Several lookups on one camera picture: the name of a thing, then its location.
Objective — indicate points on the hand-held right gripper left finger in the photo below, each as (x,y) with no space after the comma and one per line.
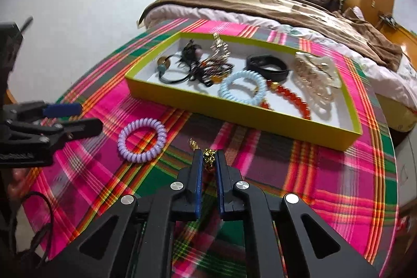
(197,180)

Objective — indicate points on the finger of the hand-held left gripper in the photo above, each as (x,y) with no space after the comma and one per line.
(81,128)
(62,109)

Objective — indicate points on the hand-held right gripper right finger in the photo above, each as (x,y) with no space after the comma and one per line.
(220,183)

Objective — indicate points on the yellow box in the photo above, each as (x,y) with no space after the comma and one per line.
(228,112)

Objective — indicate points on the black wristband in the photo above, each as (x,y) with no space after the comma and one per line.
(260,64)

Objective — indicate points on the person's left hand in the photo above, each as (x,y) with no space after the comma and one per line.
(16,188)

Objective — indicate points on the pink green plaid tablecloth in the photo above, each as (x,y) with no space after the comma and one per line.
(293,167)

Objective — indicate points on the clear plastic hair claw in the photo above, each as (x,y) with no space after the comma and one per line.
(312,76)

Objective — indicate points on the bed with white sheet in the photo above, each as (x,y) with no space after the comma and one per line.
(247,17)

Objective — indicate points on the brown blanket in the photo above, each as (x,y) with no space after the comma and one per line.
(293,11)

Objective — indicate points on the white cabinet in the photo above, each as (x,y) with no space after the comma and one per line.
(407,167)

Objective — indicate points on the power strip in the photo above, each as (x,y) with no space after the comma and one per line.
(387,19)

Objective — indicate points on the wooden headboard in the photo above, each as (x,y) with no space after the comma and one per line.
(407,40)

